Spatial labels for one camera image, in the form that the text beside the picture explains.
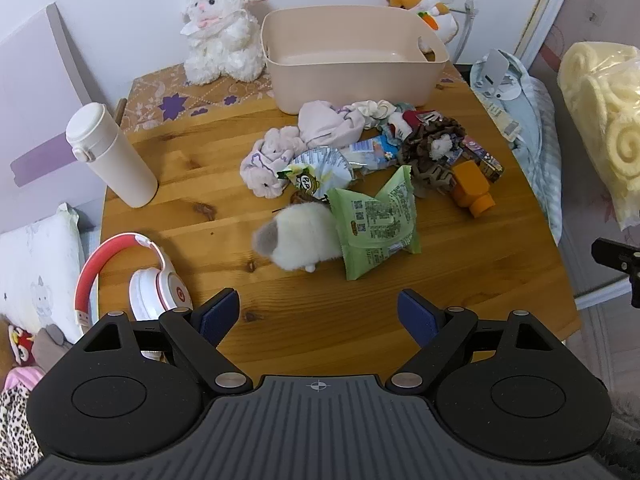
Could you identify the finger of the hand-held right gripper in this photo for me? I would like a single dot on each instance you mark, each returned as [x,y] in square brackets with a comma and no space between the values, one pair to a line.
[612,252]

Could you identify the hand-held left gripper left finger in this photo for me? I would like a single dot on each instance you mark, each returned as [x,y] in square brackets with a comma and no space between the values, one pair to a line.
[220,312]

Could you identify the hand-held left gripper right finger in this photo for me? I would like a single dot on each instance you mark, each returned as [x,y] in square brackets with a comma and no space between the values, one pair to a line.
[417,316]

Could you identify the brown hair clip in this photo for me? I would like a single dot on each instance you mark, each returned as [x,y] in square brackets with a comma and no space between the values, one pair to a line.
[302,197]

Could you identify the round white green snack packet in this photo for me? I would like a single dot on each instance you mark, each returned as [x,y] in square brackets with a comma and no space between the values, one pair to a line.
[315,170]

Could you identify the pale pink cloth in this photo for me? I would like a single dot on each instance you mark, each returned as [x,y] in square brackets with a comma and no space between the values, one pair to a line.
[325,120]

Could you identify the beige plastic basket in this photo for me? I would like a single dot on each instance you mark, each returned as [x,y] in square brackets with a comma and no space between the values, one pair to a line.
[350,85]

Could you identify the wooden desktop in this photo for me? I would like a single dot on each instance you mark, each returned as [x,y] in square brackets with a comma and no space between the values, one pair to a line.
[190,160]

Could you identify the red white headphones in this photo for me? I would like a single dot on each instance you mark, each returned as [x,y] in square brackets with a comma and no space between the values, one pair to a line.
[160,295]

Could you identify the white grey plush toy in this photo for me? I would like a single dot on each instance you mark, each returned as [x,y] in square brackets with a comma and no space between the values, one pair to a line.
[305,235]

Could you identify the light blue garment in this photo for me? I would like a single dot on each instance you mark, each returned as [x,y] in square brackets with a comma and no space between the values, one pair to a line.
[542,160]

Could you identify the orange bottle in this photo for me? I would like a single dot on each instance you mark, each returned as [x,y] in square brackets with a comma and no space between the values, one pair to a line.
[470,187]

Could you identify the brown leopard scrunchie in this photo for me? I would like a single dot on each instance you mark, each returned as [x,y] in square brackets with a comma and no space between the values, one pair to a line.
[425,175]

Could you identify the yellow rolled blanket in bag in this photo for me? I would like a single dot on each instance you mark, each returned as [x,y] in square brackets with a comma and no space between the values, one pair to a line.
[605,110]

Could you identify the white purple print cloth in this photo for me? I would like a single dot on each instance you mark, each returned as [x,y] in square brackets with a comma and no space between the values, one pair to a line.
[265,160]

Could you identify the blue snack packet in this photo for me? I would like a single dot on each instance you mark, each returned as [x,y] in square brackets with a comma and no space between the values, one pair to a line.
[380,150]

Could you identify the white fluffy pompom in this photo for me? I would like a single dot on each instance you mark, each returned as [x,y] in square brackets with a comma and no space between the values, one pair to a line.
[444,146]

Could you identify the white thermos bottle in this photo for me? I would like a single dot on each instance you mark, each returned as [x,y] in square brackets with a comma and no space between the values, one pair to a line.
[120,160]

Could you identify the white printed pillow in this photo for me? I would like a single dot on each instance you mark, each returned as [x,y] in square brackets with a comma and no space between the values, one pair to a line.
[35,270]

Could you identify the red white sock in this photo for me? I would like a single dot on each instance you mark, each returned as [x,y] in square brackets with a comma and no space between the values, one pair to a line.
[405,121]

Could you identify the red plush toy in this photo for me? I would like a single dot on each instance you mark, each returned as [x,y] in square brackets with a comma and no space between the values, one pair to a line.
[20,345]

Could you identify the white plastic card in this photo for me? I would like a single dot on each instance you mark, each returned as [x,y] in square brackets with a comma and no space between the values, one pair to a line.
[495,75]

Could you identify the white scrunchie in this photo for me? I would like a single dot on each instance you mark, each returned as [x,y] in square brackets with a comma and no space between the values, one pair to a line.
[372,107]

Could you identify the floral table cloth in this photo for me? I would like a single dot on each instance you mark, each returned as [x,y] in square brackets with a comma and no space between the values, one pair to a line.
[165,95]

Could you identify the leopard print cloth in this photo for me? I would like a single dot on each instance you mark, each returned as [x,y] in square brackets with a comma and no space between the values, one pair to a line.
[15,425]

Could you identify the white purple board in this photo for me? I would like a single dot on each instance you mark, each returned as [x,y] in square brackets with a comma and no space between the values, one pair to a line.
[35,110]

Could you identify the white lamb plush toy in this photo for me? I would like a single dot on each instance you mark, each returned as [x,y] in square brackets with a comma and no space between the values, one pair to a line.
[220,35]

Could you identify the white door frame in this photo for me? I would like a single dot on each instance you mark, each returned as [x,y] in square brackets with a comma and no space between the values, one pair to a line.
[545,10]

